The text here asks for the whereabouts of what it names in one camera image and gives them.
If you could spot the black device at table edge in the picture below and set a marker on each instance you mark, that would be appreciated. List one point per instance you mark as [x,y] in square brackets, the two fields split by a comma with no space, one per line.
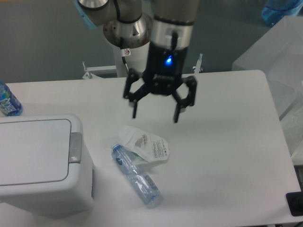
[295,203]

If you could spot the translucent plastic storage box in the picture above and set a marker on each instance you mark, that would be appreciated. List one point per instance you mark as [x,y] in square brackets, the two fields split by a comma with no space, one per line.
[279,54]

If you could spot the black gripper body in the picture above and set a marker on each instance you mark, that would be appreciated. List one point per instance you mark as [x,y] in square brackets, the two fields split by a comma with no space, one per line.
[162,75]

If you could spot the silver clamp screw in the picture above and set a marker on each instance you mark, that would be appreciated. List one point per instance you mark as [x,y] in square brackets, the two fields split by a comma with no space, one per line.
[197,68]

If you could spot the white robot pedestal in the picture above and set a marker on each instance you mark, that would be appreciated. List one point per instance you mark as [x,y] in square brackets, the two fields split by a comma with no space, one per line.
[135,58]

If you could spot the crumpled white plastic bag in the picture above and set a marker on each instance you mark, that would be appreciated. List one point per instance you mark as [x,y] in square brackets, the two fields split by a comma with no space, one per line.
[145,146]

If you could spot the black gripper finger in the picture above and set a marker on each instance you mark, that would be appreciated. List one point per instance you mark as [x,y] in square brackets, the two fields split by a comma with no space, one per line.
[189,100]
[134,97]

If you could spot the blue labelled water bottle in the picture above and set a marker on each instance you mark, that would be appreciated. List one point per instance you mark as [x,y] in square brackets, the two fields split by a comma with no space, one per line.
[9,104]

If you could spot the white push-lid trash can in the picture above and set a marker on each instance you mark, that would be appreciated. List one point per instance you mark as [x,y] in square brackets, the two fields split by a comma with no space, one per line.
[45,166]

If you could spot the empty clear plastic bottle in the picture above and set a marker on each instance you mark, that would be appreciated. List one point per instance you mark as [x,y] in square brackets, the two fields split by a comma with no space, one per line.
[138,178]

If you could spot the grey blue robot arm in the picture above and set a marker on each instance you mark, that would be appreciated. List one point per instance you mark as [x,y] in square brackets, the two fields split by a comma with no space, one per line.
[125,25]

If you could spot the blue plastic water jug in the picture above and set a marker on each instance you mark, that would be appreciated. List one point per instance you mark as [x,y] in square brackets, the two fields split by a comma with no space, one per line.
[274,10]

